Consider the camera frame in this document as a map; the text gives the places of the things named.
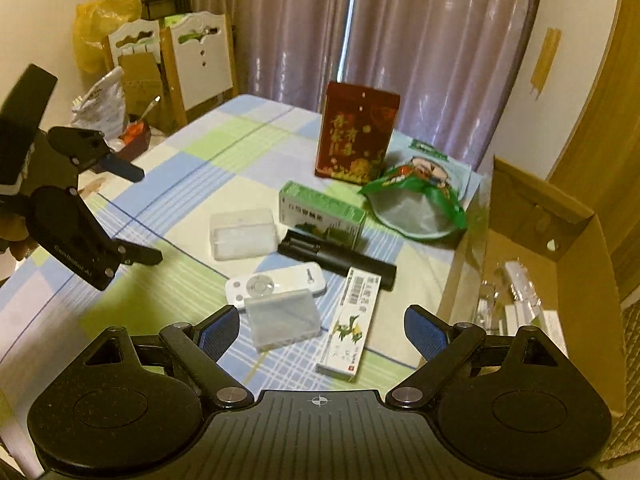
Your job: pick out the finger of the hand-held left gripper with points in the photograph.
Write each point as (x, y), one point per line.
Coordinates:
(142, 255)
(125, 169)

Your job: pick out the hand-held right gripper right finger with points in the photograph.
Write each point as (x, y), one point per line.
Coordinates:
(425, 332)

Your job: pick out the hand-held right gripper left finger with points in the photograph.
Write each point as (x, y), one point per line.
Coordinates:
(217, 332)

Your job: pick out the clear plastic box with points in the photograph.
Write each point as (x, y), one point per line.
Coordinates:
(282, 320)

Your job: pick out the black remote control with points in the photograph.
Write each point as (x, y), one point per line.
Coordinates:
(335, 260)

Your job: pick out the large white medicine box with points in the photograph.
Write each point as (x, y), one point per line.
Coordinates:
(550, 322)

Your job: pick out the green medicine box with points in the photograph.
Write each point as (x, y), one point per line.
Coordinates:
(320, 210)

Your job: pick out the brown cardboard box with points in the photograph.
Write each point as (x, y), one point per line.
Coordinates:
(575, 260)

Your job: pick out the desktop with checked tablecloth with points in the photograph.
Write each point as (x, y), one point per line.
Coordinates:
(165, 160)

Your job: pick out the person's left hand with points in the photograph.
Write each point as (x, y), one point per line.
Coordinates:
(12, 234)

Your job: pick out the small white remote control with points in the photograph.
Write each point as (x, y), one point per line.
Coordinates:
(260, 284)

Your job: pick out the white plastic bag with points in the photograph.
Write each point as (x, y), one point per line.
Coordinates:
(97, 100)

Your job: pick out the long white plant-print box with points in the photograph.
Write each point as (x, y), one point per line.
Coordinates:
(350, 325)

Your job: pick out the small cardboard carton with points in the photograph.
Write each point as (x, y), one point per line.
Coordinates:
(142, 85)

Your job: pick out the flat frosted plastic case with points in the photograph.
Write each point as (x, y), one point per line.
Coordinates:
(242, 232)

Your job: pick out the white wooden chair back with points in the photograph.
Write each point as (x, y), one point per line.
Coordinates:
(200, 65)

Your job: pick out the white wooden chair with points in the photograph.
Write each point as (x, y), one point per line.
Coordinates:
(132, 40)
(200, 65)

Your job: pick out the green snack bag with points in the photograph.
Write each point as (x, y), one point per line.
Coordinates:
(425, 195)

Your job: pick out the yellow plastic bag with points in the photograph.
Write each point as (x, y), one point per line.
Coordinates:
(100, 30)

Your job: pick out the mauve curtain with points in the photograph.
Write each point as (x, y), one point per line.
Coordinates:
(440, 45)
(280, 25)

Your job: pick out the red gift box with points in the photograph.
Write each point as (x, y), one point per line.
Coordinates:
(355, 130)

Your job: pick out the wooden door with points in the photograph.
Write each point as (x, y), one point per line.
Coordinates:
(605, 135)

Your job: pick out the wooden wall strips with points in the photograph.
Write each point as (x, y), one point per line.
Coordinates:
(546, 60)

